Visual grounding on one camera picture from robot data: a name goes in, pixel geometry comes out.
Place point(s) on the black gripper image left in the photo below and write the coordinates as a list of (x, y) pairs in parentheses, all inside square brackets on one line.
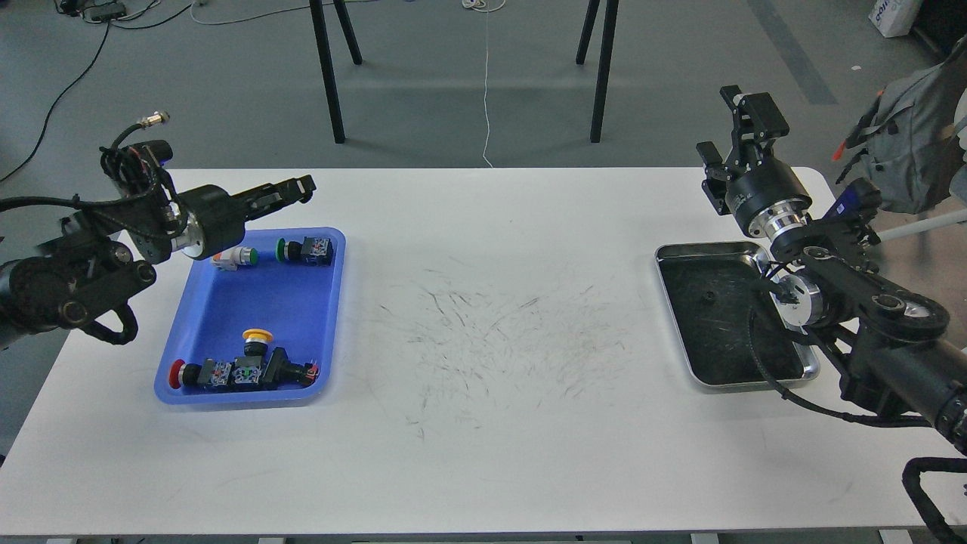
[(215, 219)]

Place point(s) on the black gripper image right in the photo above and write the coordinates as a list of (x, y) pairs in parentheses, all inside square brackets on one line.
[(768, 200)]

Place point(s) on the blue plastic tray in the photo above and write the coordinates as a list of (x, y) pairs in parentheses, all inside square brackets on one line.
[(296, 302)]

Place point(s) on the silver metal tray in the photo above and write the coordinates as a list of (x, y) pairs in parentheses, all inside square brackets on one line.
[(721, 346)]

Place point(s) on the yellow mushroom push button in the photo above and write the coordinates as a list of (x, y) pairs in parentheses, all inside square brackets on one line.
[(256, 342)]

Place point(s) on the grey backpack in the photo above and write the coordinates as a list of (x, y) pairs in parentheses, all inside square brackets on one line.
[(906, 143)]

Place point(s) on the black stand leg right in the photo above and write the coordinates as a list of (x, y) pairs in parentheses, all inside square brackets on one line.
[(609, 30)]

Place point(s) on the white box corner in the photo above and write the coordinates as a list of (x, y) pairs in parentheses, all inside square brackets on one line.
[(894, 19)]

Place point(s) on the white switch orange green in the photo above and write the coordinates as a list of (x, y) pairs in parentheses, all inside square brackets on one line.
[(235, 258)]

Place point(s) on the green push button switch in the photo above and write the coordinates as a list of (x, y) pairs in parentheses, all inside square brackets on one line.
[(311, 250)]

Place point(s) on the black switch block red connector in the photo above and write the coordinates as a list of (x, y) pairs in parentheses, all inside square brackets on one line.
[(256, 370)]

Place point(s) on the red push button switch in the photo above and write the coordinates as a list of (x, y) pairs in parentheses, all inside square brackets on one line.
[(211, 375)]

